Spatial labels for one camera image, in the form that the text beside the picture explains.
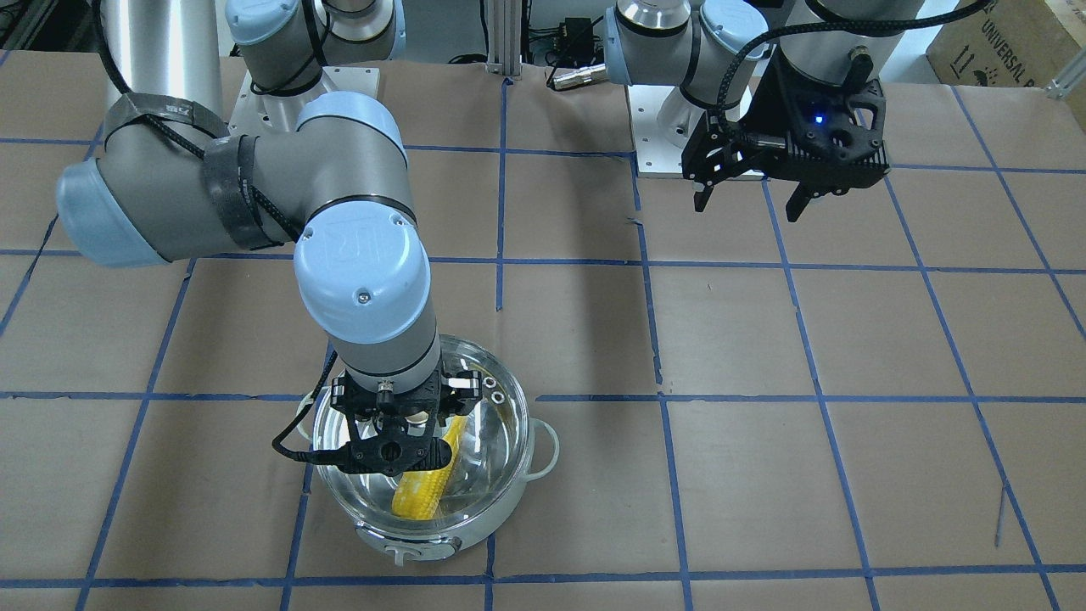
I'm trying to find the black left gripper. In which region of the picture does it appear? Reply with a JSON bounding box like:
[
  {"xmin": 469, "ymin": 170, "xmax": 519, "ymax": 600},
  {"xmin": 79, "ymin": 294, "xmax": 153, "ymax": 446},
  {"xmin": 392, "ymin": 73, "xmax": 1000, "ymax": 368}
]
[{"xmin": 681, "ymin": 115, "xmax": 820, "ymax": 222}]

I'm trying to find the glass pot lid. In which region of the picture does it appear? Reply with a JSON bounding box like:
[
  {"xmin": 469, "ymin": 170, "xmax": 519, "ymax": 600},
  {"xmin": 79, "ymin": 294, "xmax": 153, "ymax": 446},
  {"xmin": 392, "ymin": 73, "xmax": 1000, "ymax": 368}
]
[{"xmin": 312, "ymin": 334, "xmax": 532, "ymax": 537}]

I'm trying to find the yellow corn cob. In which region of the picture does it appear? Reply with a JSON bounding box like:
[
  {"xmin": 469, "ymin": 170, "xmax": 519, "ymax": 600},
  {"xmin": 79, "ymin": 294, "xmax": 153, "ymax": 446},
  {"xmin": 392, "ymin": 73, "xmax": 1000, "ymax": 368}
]
[{"xmin": 391, "ymin": 415, "xmax": 468, "ymax": 521}]

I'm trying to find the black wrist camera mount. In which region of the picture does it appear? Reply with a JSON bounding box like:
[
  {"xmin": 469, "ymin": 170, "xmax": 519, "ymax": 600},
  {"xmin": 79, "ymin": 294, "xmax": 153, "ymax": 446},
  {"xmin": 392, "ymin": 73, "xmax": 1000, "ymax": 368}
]
[{"xmin": 336, "ymin": 429, "xmax": 451, "ymax": 478}]

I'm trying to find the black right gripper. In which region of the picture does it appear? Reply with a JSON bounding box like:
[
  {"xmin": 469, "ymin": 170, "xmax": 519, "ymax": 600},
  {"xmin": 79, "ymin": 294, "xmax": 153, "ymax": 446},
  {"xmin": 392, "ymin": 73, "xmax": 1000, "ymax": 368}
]
[{"xmin": 329, "ymin": 364, "xmax": 484, "ymax": 438}]

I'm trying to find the cardboard box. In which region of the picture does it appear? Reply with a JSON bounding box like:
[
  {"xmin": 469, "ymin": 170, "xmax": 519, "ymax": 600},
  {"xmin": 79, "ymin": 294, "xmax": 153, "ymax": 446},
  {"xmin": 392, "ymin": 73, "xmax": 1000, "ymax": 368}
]
[{"xmin": 926, "ymin": 1, "xmax": 1085, "ymax": 87}]

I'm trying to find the pale green cooking pot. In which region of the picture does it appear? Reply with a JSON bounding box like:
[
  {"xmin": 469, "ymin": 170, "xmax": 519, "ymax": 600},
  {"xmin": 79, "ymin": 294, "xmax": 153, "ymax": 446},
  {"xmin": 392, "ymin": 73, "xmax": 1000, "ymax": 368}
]
[{"xmin": 295, "ymin": 334, "xmax": 561, "ymax": 564}]

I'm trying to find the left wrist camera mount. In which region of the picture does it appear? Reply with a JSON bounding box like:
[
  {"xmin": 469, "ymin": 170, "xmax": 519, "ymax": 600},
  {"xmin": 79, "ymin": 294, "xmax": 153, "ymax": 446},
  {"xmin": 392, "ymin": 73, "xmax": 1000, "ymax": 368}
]
[{"xmin": 738, "ymin": 48, "xmax": 892, "ymax": 196}]

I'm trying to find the aluminium frame post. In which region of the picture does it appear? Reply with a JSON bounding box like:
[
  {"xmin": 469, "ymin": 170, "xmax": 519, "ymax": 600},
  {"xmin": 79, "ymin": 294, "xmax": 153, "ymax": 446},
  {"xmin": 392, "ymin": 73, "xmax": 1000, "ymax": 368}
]
[{"xmin": 484, "ymin": 1, "xmax": 529, "ymax": 80}]

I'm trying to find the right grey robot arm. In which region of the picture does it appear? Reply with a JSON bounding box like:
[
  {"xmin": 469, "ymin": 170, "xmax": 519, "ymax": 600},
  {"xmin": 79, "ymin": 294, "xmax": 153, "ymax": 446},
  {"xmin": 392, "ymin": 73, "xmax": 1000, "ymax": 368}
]
[{"xmin": 56, "ymin": 24, "xmax": 481, "ymax": 422}]

